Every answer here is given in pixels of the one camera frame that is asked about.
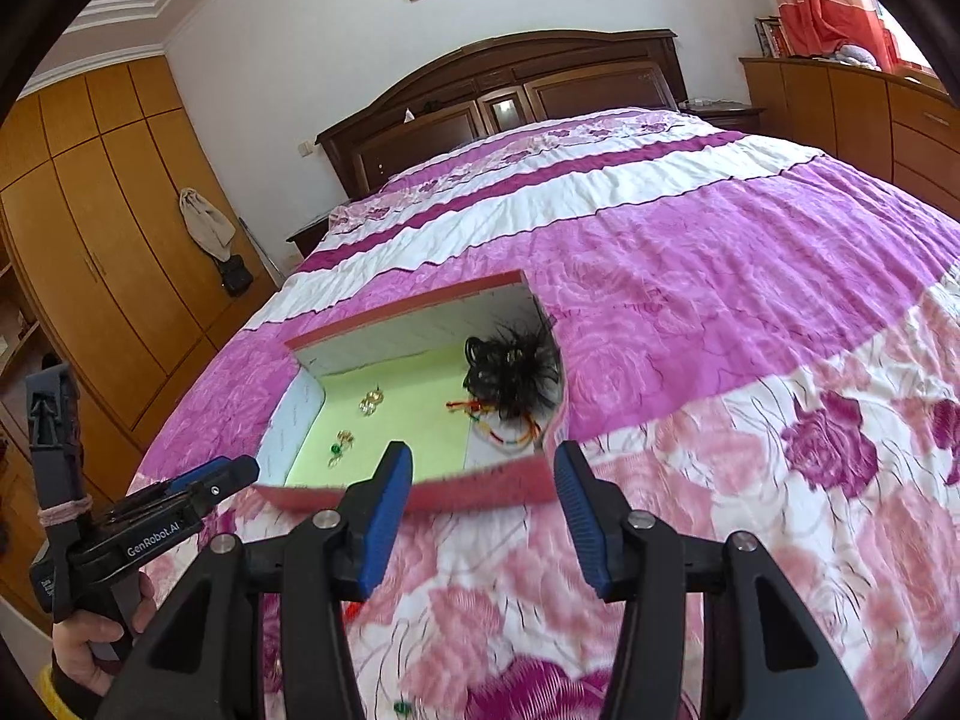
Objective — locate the person's left hand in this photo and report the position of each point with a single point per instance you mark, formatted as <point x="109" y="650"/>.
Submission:
<point x="76" y="676"/>

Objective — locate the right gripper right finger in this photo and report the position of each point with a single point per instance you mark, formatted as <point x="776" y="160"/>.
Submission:
<point x="764" y="655"/>

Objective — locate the beige cloth bag hanging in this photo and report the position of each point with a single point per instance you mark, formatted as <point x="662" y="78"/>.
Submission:
<point x="208" y="227"/>

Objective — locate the pink cardboard shoe box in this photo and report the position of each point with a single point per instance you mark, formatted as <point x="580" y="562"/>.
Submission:
<point x="465" y="457"/>

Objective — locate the crystal earring in box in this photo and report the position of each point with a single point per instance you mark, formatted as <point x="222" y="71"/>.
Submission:
<point x="368" y="405"/>

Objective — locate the green bead hook earring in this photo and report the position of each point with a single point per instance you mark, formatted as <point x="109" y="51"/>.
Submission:
<point x="336" y="455"/>

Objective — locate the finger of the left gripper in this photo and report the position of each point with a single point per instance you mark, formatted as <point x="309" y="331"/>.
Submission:
<point x="204" y="497"/>
<point x="181" y="482"/>

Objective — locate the black feather hair accessory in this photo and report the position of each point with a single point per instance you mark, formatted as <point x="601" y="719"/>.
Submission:
<point x="518" y="371"/>

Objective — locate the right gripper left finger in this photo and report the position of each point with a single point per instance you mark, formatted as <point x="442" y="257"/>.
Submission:
<point x="201" y="656"/>

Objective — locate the small black bag hanging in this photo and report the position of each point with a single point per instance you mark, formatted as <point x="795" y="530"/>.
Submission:
<point x="234" y="276"/>

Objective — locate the dark wooden nightstand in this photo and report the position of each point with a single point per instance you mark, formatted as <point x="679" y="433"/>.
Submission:
<point x="310" y="236"/>

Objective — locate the red patterned curtain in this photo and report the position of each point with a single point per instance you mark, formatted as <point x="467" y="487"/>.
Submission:
<point x="821" y="27"/>

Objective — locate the dark wooden headboard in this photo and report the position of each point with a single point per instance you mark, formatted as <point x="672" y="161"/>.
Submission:
<point x="495" y="85"/>

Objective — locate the orange wooden wardrobe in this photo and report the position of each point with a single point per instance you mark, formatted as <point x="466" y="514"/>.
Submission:
<point x="98" y="268"/>

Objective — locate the wooden side cabinet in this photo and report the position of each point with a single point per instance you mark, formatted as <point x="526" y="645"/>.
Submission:
<point x="889" y="126"/>

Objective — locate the floral pink bedspread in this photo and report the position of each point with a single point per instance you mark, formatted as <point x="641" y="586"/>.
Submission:
<point x="756" y="336"/>

